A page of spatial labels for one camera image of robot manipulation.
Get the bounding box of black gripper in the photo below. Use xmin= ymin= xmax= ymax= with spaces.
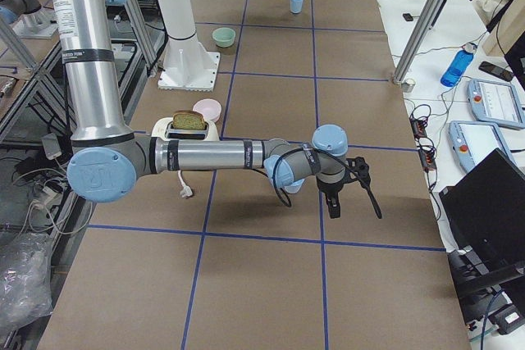
xmin=317 ymin=157 xmax=370 ymax=219

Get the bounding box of blue cup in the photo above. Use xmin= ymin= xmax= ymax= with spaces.
xmin=284 ymin=181 xmax=303 ymax=194
xmin=290 ymin=0 xmax=304 ymax=15

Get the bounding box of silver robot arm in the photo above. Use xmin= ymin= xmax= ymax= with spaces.
xmin=1 ymin=0 xmax=57 ymax=39
xmin=52 ymin=0 xmax=371 ymax=218

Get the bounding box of small metal clamp block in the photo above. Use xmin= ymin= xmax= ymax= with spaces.
xmin=401 ymin=78 xmax=416 ymax=93

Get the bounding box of white toaster plug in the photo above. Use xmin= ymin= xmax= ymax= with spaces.
xmin=177 ymin=170 xmax=194 ymax=199

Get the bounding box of pink bowl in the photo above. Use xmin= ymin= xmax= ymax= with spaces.
xmin=193 ymin=98 xmax=222 ymax=123

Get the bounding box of near teach pendant tablet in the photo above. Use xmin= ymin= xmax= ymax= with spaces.
xmin=448 ymin=120 xmax=515 ymax=173

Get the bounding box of teach pendant tablet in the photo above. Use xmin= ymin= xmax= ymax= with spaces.
xmin=468 ymin=79 xmax=524 ymax=130
xmin=448 ymin=120 xmax=515 ymax=173

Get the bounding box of black laptop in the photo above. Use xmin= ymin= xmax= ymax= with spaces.
xmin=439 ymin=149 xmax=524 ymax=263

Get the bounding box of toast slice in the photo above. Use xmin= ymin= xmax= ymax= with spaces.
xmin=172 ymin=110 xmax=207 ymax=130

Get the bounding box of blue water bottle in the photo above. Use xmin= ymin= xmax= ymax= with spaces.
xmin=440 ymin=42 xmax=477 ymax=88

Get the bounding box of cream toaster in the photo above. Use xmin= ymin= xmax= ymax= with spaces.
xmin=151 ymin=117 xmax=219 ymax=141

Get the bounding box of far teach pendant tablet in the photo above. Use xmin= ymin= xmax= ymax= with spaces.
xmin=468 ymin=79 xmax=524 ymax=130

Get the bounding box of green bowl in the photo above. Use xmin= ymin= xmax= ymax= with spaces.
xmin=212 ymin=27 xmax=236 ymax=48

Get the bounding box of black smartphone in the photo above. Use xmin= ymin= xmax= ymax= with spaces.
xmin=478 ymin=61 xmax=514 ymax=82

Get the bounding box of crumpled clear plastic bag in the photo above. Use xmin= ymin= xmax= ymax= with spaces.
xmin=1 ymin=233 xmax=53 ymax=335

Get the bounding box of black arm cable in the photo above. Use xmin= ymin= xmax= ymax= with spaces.
xmin=272 ymin=143 xmax=385 ymax=220

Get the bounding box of white pedestal column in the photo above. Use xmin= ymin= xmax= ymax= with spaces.
xmin=157 ymin=0 xmax=221 ymax=92

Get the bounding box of aluminium frame post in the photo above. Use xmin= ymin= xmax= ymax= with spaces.
xmin=392 ymin=0 xmax=444 ymax=85

